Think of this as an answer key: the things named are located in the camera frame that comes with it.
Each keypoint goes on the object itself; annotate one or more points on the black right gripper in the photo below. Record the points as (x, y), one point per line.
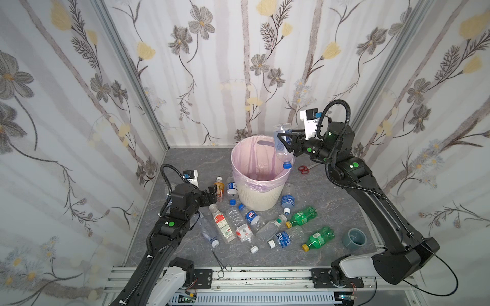
(293, 143)

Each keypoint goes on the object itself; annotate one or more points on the blue label bottle by bin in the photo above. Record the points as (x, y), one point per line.
(232, 189)

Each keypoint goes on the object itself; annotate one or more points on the clear ribbed water bottle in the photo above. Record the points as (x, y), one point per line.
(242, 229)

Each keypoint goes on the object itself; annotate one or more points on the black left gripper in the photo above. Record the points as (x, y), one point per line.
(210, 195)

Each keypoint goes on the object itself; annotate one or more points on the metal forceps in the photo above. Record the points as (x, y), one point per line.
(223, 268)

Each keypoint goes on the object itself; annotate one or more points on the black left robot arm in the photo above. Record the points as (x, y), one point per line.
(159, 275)

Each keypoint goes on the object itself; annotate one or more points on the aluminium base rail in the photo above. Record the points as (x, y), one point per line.
(290, 285)

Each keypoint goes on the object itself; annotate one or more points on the clear bottle green cap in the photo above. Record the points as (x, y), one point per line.
(268, 231)

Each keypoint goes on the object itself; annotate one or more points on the orange tea bottle white cap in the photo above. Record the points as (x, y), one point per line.
(219, 188)

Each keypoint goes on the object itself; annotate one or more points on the pink bin liner bag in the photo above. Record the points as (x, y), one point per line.
(255, 165)

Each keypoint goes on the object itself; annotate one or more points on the green soda bottle upper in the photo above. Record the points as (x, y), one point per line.
(302, 217)

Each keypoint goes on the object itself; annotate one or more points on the cream plastic waste bin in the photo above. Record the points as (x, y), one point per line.
(260, 201)

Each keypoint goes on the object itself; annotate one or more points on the blue label bottle white cap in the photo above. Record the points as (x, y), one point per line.
(285, 238)

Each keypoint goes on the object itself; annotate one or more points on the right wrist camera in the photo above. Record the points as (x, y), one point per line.
(310, 118)

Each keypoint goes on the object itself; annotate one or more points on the Pepsi label bottle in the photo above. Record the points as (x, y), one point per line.
(255, 221)

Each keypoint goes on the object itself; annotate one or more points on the red handled scissors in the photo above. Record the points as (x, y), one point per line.
(304, 170)

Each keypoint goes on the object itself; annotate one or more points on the green soda bottle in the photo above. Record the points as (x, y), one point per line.
(302, 217)
(319, 239)

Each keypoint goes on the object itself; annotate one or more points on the green soda bottle lower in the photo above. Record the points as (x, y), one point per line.
(319, 239)

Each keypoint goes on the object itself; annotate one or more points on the Pocari Sweat bottle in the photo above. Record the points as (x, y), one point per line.
(288, 199)

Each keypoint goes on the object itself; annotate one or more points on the clear bottle blue label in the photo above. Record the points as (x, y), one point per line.
(280, 148)

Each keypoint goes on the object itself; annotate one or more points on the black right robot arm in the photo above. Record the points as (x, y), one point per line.
(405, 249)

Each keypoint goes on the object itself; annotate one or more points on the red white label bottle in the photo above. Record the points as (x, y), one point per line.
(222, 224)

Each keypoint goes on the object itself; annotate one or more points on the small clear bottle left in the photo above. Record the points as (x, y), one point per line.
(207, 231)

